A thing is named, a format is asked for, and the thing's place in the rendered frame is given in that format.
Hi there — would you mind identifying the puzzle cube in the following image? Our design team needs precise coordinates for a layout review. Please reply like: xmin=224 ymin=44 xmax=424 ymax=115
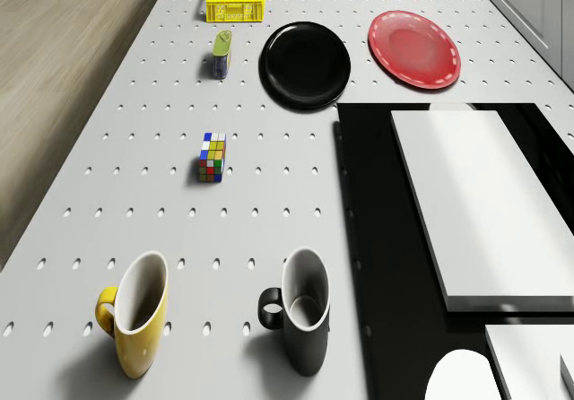
xmin=198 ymin=131 xmax=228 ymax=184

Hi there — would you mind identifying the black plate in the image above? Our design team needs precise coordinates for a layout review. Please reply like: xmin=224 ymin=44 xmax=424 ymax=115
xmin=257 ymin=21 xmax=352 ymax=110

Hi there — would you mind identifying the black stove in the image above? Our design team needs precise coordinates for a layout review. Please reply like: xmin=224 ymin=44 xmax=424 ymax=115
xmin=333 ymin=101 xmax=574 ymax=400

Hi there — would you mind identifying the flat-sided can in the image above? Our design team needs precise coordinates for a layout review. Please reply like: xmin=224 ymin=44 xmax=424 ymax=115
xmin=212 ymin=30 xmax=234 ymax=80

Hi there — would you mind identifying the black mug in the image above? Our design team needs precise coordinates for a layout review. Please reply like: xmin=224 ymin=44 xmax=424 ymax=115
xmin=257 ymin=247 xmax=332 ymax=378

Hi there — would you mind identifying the red plate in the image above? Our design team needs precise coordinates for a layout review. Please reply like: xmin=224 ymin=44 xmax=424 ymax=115
xmin=367 ymin=10 xmax=463 ymax=91

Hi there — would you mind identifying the yellow mug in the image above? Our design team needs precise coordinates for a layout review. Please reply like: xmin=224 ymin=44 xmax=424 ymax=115
xmin=94 ymin=249 xmax=170 ymax=380

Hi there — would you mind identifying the white cabinet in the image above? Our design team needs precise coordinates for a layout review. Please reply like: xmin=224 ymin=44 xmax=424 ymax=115
xmin=486 ymin=0 xmax=574 ymax=94

